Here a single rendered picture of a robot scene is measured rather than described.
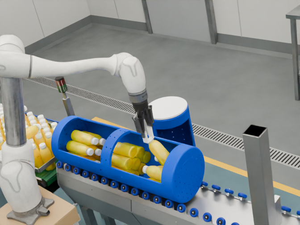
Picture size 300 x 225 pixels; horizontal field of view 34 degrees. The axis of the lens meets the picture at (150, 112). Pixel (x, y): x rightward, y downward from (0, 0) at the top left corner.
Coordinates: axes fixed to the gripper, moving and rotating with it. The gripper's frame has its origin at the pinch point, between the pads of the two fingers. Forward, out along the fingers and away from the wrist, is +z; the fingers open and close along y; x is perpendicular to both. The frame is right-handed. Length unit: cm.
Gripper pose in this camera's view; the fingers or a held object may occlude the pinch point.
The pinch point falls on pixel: (147, 134)
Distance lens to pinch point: 245.6
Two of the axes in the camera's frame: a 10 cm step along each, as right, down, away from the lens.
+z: 2.0, 8.5, 4.9
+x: -7.8, -1.7, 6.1
